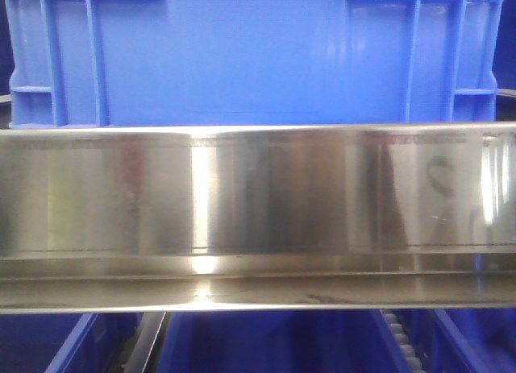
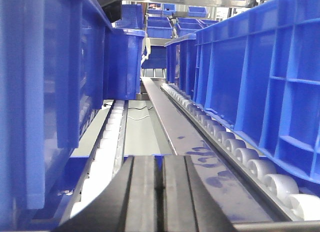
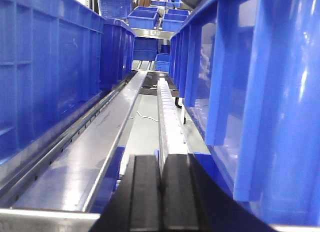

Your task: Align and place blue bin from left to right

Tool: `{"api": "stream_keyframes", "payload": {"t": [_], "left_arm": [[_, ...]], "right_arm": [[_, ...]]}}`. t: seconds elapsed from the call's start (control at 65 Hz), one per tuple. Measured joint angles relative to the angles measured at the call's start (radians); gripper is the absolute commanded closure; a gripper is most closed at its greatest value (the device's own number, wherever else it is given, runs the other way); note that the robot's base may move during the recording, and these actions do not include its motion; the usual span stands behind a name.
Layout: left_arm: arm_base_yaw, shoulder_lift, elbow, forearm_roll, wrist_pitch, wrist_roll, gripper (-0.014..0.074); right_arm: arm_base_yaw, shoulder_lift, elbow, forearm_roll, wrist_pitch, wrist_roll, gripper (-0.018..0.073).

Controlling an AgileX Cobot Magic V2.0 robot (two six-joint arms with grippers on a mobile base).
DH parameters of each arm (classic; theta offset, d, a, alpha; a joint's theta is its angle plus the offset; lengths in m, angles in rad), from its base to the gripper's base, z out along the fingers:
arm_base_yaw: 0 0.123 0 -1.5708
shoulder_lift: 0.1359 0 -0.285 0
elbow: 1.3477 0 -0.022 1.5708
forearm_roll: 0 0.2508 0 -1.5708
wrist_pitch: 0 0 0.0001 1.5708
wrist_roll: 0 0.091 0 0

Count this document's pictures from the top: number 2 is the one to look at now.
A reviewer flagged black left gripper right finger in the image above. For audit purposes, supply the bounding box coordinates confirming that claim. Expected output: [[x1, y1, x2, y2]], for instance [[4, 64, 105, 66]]
[[162, 155, 236, 231]]

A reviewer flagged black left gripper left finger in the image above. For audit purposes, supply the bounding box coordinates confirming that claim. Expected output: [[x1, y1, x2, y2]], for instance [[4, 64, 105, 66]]
[[55, 156, 158, 231]]

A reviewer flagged left white roller track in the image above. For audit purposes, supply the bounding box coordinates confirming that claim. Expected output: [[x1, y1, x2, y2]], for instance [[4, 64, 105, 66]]
[[60, 100, 129, 224]]

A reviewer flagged white roller track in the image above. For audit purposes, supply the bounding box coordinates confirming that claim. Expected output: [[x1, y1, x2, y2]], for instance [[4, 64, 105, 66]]
[[161, 83, 320, 221], [60, 100, 129, 224]]

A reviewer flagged right white roller track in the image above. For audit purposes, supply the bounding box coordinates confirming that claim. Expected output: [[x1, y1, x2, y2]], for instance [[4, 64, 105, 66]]
[[161, 83, 320, 221]]

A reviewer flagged large blue bin right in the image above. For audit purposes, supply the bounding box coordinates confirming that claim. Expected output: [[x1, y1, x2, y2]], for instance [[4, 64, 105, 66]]
[[194, 0, 320, 183]]

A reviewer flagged large blue bin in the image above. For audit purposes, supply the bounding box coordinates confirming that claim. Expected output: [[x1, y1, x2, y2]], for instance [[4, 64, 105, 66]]
[[0, 0, 110, 230], [194, 0, 320, 183]]

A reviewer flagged blue bin far right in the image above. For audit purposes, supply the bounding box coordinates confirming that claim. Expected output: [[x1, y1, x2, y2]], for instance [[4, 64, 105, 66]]
[[165, 33, 197, 98]]

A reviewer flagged blue bin far left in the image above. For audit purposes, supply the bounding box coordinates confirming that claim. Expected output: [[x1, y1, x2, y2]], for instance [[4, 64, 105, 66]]
[[103, 28, 145, 100]]

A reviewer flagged large blue bin left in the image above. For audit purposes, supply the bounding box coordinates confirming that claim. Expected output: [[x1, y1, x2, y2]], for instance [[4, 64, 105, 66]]
[[0, 0, 110, 230]]

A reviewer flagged steel divider rail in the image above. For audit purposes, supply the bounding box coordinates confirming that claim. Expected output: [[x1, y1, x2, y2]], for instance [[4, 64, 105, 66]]
[[141, 77, 272, 223]]

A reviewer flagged white cable on floor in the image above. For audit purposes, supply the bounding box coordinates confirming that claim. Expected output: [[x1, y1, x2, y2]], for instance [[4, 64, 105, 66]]
[[127, 106, 149, 121]]

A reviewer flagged black camera device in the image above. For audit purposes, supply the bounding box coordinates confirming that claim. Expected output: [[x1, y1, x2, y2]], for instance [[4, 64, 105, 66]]
[[97, 0, 123, 23]]

